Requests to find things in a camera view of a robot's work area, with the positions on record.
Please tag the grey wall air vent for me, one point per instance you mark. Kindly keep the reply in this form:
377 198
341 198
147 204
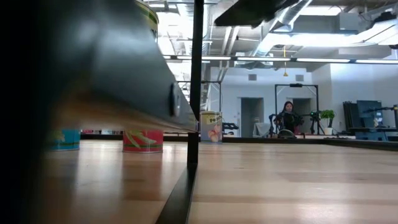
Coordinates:
252 77
299 77

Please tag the green beans tin can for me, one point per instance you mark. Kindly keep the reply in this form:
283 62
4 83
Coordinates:
143 141

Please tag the dark blue equipment cabinet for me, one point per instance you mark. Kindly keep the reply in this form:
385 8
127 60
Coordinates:
367 109

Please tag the blue tomato tin can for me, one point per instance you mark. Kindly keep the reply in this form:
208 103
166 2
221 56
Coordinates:
66 140

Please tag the black curved frame bracket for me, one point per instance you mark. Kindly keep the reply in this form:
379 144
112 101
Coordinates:
286 133

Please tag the black background robot arm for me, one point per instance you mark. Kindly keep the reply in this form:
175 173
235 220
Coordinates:
273 123
314 118
230 126

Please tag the black background robot rig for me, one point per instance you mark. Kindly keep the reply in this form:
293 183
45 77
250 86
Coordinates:
382 109

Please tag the black metal table frame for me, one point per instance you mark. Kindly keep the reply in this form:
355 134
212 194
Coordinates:
248 140

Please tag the white draped cover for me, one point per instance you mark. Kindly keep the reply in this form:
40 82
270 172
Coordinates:
261 129

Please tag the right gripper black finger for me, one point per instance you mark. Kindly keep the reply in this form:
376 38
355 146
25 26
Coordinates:
242 14

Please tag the long ceiling light strip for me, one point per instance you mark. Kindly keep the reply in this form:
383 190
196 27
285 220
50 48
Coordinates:
323 60

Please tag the green plant in white pot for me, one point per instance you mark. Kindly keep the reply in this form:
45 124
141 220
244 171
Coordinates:
328 115

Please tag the silver ceiling air duct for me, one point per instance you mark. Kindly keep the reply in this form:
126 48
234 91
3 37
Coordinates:
292 14

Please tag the peaches tin can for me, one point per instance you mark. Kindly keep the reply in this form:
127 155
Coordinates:
211 127

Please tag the corn tin can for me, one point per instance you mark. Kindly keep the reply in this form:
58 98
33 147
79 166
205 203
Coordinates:
149 15

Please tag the black background gantry frame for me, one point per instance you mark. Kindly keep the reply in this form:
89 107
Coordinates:
220 93
276 102

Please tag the person at background rig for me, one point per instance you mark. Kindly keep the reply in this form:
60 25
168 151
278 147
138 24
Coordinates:
289 119

